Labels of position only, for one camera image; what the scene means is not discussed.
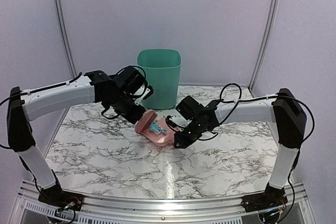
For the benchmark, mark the pink hand brush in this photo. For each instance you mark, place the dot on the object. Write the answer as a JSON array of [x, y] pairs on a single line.
[[145, 121]]

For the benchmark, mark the left aluminium corner post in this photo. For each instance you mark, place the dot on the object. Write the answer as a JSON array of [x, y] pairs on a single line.
[[64, 39]]

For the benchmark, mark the aluminium corner post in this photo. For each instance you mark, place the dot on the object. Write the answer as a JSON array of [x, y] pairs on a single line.
[[272, 11], [64, 39]]

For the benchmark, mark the pink plastic dustpan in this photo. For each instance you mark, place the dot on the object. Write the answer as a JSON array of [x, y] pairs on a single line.
[[161, 140]]

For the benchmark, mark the teal plastic waste bin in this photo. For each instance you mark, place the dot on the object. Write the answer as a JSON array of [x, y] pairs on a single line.
[[162, 68]]

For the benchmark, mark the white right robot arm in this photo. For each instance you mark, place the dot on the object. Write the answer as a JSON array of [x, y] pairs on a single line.
[[281, 108]]

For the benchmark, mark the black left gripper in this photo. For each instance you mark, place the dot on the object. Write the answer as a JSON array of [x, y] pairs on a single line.
[[133, 118]]

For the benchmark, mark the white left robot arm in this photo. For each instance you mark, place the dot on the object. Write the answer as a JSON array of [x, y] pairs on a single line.
[[27, 105]]

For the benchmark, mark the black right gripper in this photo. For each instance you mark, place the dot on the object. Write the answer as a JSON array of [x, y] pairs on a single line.
[[182, 142]]

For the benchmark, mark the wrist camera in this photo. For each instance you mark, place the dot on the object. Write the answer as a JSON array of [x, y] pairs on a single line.
[[176, 122], [147, 92]]

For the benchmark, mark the right aluminium corner post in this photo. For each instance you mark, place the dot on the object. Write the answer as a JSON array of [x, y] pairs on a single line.
[[272, 11]]

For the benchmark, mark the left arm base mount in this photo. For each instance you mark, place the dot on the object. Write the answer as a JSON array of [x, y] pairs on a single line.
[[58, 197]]

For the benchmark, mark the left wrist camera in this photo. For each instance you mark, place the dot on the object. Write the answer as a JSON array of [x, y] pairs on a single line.
[[147, 92]]

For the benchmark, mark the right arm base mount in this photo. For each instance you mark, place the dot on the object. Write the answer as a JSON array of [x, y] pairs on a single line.
[[269, 198]]

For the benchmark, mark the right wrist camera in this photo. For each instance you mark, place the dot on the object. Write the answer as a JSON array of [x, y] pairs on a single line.
[[176, 122]]

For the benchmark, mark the aluminium front rail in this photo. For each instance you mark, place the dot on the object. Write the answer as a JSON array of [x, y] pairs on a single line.
[[108, 209]]

